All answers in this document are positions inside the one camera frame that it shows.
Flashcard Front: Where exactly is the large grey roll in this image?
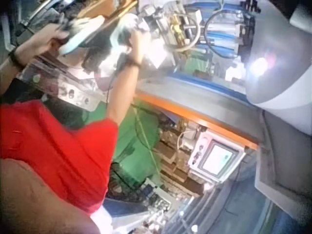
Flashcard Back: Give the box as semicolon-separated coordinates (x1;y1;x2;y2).
243;0;312;114

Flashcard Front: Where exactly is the person's left hand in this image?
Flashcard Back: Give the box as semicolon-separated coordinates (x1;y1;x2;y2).
17;29;71;67

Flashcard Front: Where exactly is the orange edged work bench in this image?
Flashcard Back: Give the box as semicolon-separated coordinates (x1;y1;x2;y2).
135;72;259;152

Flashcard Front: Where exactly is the person's right hand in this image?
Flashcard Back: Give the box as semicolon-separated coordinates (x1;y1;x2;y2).
125;30;147;65

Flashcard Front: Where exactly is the blue machine frame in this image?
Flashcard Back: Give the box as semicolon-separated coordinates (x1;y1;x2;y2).
174;4;256;98

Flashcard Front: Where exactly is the black cable loop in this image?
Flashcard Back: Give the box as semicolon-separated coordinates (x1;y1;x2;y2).
203;9;246;59

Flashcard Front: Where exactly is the light blue shoe sole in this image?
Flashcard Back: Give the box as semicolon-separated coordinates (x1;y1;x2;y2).
58;17;106;56
109;13;140;47

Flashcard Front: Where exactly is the black wrist band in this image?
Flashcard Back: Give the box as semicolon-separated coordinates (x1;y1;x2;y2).
7;46;27;72
125;58;142;68

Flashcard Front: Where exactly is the white control panel with screen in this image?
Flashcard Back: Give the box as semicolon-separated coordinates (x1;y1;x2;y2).
187;131;247;184

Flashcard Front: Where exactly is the grey metal machine head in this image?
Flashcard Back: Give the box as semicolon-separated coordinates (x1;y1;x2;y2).
136;0;203;70

